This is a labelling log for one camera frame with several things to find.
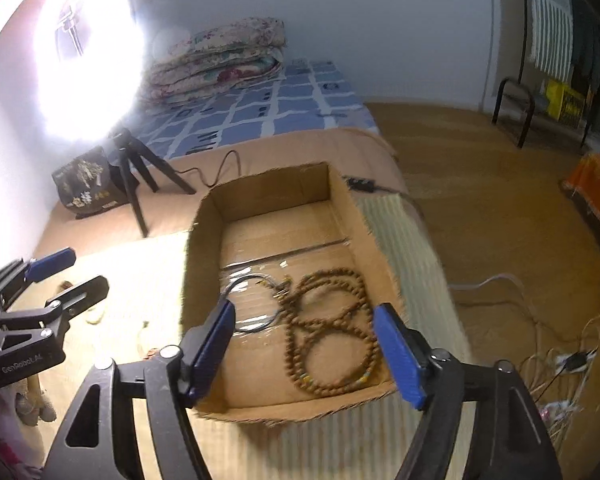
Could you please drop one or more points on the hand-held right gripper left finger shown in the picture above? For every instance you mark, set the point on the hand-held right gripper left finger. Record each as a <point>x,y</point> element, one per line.
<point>214,342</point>

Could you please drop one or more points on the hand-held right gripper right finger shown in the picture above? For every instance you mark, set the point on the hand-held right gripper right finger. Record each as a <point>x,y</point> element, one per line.
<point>399,355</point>

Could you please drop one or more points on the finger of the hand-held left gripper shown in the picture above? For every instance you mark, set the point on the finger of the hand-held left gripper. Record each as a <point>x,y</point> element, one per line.
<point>80,296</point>
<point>50,262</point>

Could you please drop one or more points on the black bangle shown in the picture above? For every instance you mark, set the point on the black bangle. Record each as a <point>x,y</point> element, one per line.
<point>279,312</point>

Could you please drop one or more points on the cardboard box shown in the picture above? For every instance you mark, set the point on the cardboard box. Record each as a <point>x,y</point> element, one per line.
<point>280,240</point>

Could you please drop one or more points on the tan plush slipper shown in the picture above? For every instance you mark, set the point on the tan plush slipper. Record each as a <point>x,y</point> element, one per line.
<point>30,405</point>

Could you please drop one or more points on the person's pink patterned clothing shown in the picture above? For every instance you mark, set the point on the person's pink patterned clothing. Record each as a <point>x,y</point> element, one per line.
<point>5,440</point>

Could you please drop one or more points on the black printed snack bag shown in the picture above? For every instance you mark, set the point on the black printed snack bag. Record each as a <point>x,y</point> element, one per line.
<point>85,180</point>

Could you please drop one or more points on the black tripod stand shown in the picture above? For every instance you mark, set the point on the black tripod stand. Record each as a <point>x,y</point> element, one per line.
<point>130,180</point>

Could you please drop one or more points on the yellow striped cloth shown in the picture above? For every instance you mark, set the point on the yellow striped cloth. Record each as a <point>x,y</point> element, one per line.
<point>300,450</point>

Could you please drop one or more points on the black power adapter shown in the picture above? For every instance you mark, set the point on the black power adapter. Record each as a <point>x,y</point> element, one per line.
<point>577,361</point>

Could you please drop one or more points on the tan blanket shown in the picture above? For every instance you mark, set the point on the tan blanket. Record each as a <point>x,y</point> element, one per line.
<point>280,150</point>

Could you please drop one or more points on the blue checkered bedsheet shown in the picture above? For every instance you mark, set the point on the blue checkered bedsheet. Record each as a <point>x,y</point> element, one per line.
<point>280,105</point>

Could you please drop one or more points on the orange cloth covered table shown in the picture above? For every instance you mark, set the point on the orange cloth covered table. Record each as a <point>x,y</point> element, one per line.
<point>595,180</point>

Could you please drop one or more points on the folded floral quilt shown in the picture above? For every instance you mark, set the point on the folded floral quilt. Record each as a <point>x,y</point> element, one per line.
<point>220,60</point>

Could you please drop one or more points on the black metal bench rack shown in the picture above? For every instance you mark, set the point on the black metal bench rack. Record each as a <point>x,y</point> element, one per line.
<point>500,91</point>

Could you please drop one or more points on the yellow plastic crate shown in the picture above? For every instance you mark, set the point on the yellow plastic crate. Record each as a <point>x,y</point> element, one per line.
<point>562,100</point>

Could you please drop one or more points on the striped hanging towel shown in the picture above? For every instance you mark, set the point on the striped hanging towel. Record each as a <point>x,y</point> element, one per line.
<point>550,35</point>

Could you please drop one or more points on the dark hanging clothes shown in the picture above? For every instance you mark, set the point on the dark hanging clothes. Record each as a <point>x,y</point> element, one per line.
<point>597,60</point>

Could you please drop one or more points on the black clothes rack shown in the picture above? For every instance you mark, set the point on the black clothes rack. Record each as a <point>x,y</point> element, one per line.
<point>525,10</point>

